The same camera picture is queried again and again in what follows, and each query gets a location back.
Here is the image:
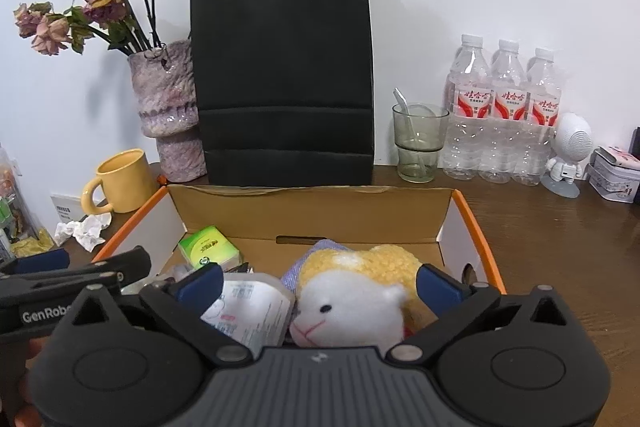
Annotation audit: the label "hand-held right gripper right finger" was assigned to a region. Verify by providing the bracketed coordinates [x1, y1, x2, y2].
[389, 263, 573, 365]

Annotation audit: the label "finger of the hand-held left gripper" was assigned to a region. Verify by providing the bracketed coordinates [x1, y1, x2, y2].
[0, 248, 71, 278]
[0, 246, 152, 308]

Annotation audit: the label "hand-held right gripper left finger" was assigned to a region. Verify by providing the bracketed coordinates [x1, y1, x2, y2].
[64, 262, 255, 367]

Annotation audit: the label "clear plastic bag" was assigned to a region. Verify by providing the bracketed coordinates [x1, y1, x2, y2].
[152, 263, 188, 295]

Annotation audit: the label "green tissue pack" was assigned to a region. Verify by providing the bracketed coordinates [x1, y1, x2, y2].
[178, 226, 241, 270]

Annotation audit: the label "clear plastic labelled package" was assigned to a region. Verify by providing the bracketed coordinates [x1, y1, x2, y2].
[200, 272, 297, 358]

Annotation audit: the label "yellow and white plush sheep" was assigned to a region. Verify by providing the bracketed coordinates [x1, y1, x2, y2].
[289, 244, 436, 350]

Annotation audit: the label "orange-edged cardboard box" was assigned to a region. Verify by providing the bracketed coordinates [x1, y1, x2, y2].
[92, 184, 507, 348]

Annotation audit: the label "person's left hand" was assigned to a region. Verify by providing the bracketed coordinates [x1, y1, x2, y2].
[14, 336, 51, 427]

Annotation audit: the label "colourful snack packets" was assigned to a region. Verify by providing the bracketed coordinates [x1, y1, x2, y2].
[0, 144, 56, 258]

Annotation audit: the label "crumpled white tissue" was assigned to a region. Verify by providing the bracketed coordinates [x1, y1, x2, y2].
[54, 213, 113, 253]

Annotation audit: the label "white printed card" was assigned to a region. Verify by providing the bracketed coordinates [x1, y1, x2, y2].
[50, 193, 86, 228]

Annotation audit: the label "yellow ceramic mug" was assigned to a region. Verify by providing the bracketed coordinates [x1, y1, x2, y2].
[81, 149, 160, 215]

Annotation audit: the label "lavender knitted cloth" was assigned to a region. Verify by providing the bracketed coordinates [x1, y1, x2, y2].
[280, 239, 346, 293]

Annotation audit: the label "clear glass cup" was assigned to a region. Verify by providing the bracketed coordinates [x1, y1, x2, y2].
[391, 103, 451, 184]

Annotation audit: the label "red-labelled clear water bottle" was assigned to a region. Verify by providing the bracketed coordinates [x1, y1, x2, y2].
[440, 34, 493, 181]
[479, 39, 531, 185]
[512, 48, 562, 186]

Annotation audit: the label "purple textured ceramic vase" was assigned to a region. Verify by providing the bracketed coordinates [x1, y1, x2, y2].
[127, 39, 208, 184]

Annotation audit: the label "white plastic spoon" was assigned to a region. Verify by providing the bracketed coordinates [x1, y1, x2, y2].
[392, 88, 431, 178]

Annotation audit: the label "white robot figure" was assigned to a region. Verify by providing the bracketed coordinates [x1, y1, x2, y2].
[541, 112, 593, 198]

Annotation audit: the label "printed tin box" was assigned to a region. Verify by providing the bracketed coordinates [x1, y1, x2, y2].
[587, 147, 640, 205]

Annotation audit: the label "black paper bag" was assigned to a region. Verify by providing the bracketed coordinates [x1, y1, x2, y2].
[189, 0, 377, 188]

